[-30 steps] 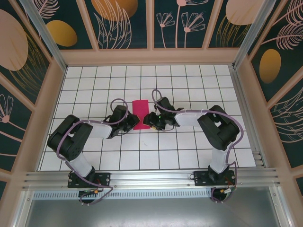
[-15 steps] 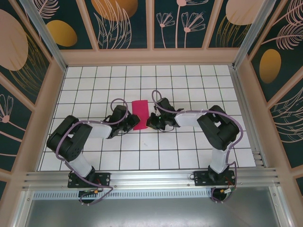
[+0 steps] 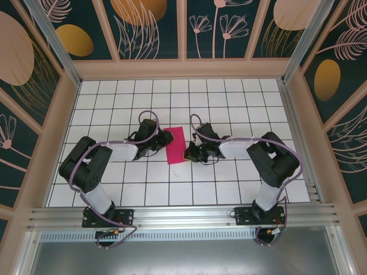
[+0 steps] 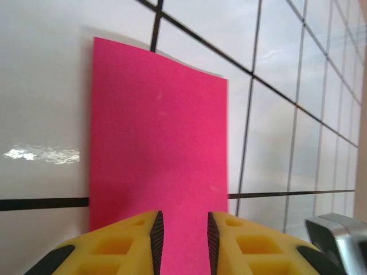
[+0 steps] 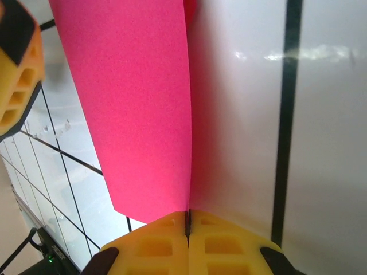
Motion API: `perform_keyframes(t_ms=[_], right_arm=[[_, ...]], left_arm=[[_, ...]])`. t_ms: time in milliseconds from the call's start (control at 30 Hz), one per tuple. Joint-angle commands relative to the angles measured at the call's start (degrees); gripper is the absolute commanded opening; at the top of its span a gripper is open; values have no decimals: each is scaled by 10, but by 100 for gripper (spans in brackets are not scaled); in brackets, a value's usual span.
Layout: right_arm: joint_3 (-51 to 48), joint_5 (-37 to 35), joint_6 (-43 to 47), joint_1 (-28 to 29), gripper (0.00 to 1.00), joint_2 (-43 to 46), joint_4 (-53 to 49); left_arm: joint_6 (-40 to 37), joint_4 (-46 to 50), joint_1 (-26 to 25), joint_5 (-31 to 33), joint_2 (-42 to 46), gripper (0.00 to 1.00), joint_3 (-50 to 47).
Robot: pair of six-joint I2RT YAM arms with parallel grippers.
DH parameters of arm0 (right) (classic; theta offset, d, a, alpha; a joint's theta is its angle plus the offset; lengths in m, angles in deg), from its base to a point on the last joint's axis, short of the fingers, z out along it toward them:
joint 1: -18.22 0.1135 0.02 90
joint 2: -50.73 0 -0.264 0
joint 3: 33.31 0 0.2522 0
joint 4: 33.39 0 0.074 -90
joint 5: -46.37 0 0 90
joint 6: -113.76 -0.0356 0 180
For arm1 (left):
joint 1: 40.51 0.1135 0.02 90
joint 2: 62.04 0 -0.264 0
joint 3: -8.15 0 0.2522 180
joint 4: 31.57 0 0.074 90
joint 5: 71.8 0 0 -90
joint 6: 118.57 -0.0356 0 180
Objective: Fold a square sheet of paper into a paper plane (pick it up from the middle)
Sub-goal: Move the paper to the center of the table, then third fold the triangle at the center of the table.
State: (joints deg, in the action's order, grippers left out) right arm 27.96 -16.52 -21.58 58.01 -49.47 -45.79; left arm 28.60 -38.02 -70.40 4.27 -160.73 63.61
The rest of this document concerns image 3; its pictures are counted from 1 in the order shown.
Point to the pink paper sheet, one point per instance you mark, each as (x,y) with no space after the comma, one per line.
(175,146)

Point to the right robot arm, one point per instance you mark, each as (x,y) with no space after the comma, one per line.
(275,163)

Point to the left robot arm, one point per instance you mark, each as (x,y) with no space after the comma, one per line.
(80,169)

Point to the grey metal sheet panel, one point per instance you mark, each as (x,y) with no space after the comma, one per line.
(183,257)

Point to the aluminium mounting rail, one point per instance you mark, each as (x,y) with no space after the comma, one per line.
(183,217)

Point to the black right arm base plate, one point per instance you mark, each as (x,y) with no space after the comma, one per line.
(243,217)

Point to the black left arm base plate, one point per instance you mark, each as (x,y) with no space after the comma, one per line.
(126,217)

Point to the aluminium side rail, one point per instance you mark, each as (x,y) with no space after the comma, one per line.
(298,137)

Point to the aluminium frame post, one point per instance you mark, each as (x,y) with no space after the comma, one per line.
(54,43)
(309,37)

